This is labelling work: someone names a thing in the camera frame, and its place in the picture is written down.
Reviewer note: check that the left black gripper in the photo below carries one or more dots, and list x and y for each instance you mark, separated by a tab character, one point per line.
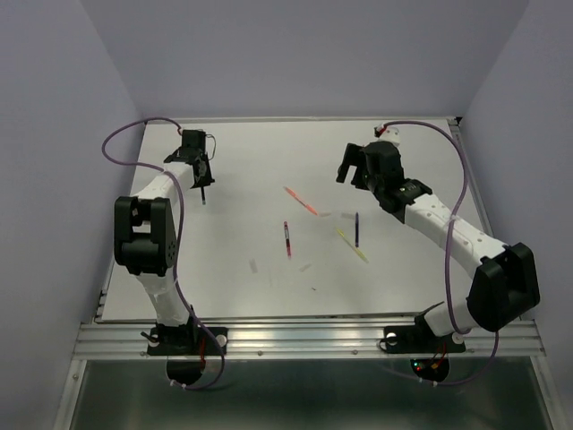
208	178

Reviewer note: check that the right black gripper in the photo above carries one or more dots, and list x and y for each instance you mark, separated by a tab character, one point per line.
354	155

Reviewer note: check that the red pen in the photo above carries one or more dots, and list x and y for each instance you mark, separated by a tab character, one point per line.
287	240

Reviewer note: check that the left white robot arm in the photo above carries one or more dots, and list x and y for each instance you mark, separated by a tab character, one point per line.
147	235

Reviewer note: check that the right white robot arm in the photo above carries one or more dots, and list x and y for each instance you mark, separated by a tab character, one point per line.
504	282

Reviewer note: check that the purple pen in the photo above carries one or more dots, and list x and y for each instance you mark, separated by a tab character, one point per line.
357	230

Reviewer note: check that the orange pen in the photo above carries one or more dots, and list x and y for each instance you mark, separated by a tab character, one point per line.
299	199

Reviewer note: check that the yellow pen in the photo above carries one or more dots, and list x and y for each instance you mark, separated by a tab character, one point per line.
352	246

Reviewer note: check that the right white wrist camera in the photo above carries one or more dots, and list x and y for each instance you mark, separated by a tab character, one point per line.
387	134

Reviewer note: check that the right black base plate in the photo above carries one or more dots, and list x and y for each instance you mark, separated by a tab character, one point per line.
410	339

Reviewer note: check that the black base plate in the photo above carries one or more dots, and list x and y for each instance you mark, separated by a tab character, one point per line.
181	341
410	339

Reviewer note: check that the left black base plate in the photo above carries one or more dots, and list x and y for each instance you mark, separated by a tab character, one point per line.
181	341

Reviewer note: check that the aluminium mounting rail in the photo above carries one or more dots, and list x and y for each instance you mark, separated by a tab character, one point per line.
311	338

